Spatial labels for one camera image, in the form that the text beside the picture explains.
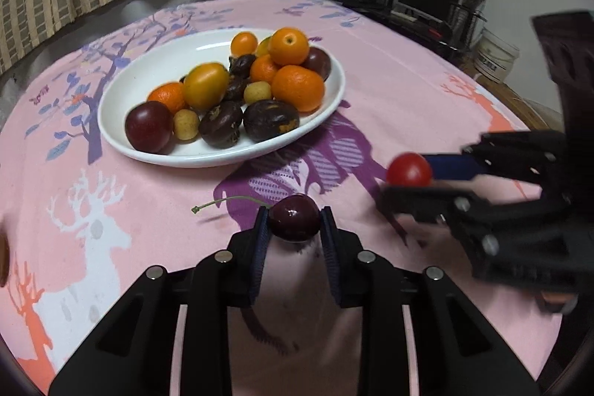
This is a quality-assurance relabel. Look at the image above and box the white plastic bucket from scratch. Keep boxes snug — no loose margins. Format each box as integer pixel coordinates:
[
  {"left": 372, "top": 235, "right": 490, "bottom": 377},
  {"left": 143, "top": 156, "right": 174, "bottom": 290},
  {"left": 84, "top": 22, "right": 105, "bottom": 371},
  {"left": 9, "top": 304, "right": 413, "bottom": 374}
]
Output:
[{"left": 474, "top": 29, "right": 519, "bottom": 84}]

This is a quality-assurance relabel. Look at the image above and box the dark red cherry with stem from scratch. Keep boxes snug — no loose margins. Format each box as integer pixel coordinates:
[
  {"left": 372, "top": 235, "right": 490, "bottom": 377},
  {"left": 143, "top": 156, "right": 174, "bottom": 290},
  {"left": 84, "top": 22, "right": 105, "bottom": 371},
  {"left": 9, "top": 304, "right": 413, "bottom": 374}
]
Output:
[{"left": 192, "top": 193, "right": 322, "bottom": 243}]

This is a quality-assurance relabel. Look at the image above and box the red cherry tomato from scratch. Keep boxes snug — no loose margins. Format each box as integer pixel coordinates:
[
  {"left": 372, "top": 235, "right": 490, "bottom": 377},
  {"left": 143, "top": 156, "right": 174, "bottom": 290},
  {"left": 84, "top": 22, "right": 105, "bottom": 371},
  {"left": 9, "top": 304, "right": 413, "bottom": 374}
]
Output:
[{"left": 387, "top": 152, "right": 434, "bottom": 188}]

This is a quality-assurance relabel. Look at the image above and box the white oval plate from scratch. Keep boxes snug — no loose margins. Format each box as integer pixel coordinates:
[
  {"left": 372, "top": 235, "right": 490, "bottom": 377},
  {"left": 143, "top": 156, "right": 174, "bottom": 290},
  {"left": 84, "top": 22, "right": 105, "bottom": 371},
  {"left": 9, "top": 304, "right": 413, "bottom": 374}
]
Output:
[{"left": 97, "top": 27, "right": 346, "bottom": 168}]

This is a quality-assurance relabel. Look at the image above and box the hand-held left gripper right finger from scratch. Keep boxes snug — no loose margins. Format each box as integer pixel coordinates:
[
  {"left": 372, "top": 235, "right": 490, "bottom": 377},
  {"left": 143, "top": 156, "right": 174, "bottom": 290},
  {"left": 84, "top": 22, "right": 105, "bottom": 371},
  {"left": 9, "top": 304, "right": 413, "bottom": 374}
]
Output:
[{"left": 319, "top": 207, "right": 542, "bottom": 396}]

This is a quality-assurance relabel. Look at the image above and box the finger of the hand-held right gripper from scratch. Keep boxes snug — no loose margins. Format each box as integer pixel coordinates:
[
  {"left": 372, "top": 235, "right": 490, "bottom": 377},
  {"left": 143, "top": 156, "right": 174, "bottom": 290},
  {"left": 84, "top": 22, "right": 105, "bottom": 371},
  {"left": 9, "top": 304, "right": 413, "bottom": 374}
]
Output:
[
  {"left": 378, "top": 185, "right": 594, "bottom": 295},
  {"left": 420, "top": 131, "right": 572, "bottom": 184}
]

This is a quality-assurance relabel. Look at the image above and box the yellow-green tomato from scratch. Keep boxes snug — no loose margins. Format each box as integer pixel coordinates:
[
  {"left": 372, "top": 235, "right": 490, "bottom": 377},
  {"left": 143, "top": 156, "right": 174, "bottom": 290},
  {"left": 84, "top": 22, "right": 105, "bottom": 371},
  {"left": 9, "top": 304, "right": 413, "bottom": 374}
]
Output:
[{"left": 182, "top": 62, "right": 230, "bottom": 110}]

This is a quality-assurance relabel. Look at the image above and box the dark passion fruit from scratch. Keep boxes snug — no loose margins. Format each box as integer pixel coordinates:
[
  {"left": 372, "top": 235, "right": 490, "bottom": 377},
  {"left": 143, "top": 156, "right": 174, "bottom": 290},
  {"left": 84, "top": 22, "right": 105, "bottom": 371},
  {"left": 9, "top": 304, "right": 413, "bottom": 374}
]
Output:
[{"left": 242, "top": 99, "right": 301, "bottom": 143}]

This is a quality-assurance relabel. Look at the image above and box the dark purple tomato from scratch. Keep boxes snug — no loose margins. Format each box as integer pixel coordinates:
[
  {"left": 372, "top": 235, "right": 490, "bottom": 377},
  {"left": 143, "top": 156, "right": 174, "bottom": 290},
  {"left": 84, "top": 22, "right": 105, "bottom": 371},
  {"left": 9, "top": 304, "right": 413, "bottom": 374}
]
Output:
[
  {"left": 124, "top": 100, "right": 175, "bottom": 154},
  {"left": 301, "top": 46, "right": 332, "bottom": 82}
]

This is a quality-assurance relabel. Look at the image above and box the pink printed tablecloth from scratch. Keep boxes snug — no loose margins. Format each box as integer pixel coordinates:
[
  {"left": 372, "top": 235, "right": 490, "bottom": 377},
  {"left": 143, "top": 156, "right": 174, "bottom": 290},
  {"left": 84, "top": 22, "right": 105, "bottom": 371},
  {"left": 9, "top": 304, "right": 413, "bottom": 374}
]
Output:
[{"left": 0, "top": 0, "right": 558, "bottom": 396}]

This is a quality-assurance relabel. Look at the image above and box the small yellow-brown plum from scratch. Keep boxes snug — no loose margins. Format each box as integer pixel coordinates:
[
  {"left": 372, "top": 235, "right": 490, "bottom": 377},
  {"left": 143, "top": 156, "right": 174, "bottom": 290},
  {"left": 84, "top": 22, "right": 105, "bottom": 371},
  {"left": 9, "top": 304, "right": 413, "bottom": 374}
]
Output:
[
  {"left": 244, "top": 81, "right": 271, "bottom": 104},
  {"left": 173, "top": 109, "right": 199, "bottom": 141}
]

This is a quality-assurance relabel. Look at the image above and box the black computer desk rack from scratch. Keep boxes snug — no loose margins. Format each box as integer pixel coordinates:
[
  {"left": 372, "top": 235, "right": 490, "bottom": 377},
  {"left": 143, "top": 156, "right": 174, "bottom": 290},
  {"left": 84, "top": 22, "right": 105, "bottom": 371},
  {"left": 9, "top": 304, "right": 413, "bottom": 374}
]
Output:
[{"left": 364, "top": 0, "right": 488, "bottom": 60}]

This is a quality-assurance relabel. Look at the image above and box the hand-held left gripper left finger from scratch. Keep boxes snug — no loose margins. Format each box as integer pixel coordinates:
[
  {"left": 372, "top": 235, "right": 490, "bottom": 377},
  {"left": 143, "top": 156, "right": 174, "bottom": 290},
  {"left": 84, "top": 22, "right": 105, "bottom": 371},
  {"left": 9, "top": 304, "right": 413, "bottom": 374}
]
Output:
[{"left": 49, "top": 207, "right": 271, "bottom": 396}]

